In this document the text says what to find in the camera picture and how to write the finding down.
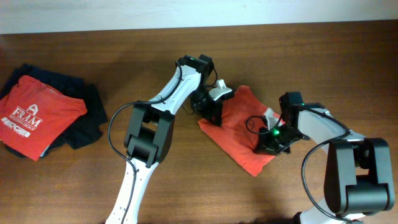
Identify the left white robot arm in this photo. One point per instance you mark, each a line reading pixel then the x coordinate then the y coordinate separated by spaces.
pixel 150 129

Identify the folded dark navy garment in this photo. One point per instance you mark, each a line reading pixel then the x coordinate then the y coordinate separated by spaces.
pixel 86 129

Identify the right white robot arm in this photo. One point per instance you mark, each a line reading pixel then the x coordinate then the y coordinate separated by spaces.
pixel 358 176

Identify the folded red Fram t-shirt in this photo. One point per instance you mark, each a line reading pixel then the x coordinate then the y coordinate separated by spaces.
pixel 34 114

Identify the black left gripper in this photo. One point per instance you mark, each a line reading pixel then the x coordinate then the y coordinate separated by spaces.
pixel 212 110

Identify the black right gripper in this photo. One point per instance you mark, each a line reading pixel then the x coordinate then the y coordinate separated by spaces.
pixel 267 147

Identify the orange McKinney Boyd soccer t-shirt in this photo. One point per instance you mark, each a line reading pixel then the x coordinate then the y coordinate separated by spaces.
pixel 241 120

